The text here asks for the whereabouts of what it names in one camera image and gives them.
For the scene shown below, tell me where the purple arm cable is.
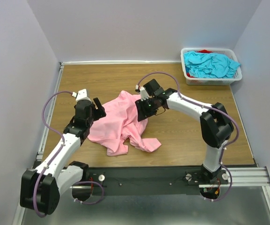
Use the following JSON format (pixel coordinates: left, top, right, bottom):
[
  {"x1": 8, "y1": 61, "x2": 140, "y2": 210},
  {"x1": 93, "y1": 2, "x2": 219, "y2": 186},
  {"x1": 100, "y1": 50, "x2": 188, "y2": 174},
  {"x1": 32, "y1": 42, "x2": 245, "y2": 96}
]
[
  {"x1": 34, "y1": 90, "x2": 105, "y2": 218},
  {"x1": 138, "y1": 71, "x2": 240, "y2": 202}
]

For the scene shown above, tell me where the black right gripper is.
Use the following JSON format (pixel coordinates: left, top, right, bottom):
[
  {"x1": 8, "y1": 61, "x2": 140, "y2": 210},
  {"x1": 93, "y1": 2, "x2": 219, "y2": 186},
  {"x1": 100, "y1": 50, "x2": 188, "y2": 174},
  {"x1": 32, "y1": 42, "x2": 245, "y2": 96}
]
[{"x1": 134, "y1": 97, "x2": 157, "y2": 122}]

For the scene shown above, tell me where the aluminium front frame rail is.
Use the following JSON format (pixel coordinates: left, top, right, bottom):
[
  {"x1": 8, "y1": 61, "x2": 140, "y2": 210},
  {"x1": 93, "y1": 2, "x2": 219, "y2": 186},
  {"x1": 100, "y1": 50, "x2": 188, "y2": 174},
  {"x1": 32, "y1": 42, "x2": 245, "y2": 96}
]
[{"x1": 199, "y1": 167, "x2": 270, "y2": 188}]

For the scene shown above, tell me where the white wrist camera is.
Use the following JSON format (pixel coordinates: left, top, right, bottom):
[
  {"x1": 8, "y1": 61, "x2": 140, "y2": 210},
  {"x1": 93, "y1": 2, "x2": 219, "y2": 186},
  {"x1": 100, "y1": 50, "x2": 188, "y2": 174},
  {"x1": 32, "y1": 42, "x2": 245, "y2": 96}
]
[
  {"x1": 71, "y1": 89, "x2": 91, "y2": 102},
  {"x1": 135, "y1": 79, "x2": 160, "y2": 101}
]

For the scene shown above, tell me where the red t shirt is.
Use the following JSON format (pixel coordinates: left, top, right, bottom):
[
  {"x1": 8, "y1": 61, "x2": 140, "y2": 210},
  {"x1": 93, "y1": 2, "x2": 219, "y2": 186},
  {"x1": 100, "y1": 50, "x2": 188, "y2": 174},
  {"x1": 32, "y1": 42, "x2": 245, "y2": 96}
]
[{"x1": 197, "y1": 49, "x2": 212, "y2": 53}]

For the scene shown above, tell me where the pink t shirt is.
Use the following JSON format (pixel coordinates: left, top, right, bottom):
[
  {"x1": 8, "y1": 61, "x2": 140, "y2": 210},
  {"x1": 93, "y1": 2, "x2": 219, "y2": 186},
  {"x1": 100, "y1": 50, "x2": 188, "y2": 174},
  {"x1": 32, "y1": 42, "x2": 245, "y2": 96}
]
[{"x1": 88, "y1": 90, "x2": 161, "y2": 157}]

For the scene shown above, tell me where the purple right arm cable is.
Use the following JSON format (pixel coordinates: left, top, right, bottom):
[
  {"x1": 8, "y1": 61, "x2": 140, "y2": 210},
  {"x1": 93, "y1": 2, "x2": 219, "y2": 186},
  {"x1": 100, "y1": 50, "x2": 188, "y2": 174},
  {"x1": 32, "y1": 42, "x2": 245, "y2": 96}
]
[{"x1": 138, "y1": 71, "x2": 240, "y2": 202}]

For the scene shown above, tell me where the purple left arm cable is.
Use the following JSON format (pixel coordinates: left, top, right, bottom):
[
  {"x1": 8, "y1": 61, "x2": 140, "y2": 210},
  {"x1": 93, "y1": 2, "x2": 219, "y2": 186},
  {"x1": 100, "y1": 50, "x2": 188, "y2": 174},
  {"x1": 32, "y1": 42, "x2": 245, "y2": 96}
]
[{"x1": 34, "y1": 90, "x2": 105, "y2": 218}]

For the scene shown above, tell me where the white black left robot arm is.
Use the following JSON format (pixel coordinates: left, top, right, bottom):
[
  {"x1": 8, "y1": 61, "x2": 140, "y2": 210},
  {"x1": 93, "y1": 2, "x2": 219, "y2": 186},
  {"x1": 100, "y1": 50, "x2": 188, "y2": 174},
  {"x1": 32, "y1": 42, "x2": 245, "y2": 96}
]
[{"x1": 20, "y1": 98, "x2": 106, "y2": 218}]

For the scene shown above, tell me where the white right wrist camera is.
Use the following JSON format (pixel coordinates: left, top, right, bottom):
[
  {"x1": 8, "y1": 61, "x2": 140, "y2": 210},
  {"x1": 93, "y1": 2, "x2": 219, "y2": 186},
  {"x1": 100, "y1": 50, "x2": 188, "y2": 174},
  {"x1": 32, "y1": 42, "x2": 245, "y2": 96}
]
[{"x1": 135, "y1": 79, "x2": 160, "y2": 101}]

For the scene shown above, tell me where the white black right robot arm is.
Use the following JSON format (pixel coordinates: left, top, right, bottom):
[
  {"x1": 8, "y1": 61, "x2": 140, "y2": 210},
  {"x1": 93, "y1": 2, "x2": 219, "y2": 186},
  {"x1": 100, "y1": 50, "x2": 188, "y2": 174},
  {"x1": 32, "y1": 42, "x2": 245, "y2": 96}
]
[{"x1": 135, "y1": 86, "x2": 234, "y2": 184}]

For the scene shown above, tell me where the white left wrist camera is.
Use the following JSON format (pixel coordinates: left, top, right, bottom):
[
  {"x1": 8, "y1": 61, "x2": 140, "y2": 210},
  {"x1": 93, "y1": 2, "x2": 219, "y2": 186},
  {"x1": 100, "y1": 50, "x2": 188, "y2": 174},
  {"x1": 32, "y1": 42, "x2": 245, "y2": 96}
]
[{"x1": 71, "y1": 89, "x2": 91, "y2": 102}]

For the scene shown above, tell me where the white plastic laundry basket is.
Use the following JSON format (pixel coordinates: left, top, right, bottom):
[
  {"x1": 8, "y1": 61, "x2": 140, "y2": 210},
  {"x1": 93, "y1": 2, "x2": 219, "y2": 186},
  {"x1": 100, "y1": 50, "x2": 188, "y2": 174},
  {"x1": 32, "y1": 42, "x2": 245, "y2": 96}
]
[{"x1": 181, "y1": 48, "x2": 242, "y2": 85}]

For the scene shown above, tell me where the turquoise t shirt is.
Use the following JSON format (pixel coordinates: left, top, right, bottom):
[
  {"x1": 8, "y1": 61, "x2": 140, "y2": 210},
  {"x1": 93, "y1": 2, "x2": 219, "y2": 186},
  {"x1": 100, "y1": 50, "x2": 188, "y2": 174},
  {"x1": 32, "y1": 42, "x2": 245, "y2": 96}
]
[{"x1": 183, "y1": 51, "x2": 241, "y2": 79}]

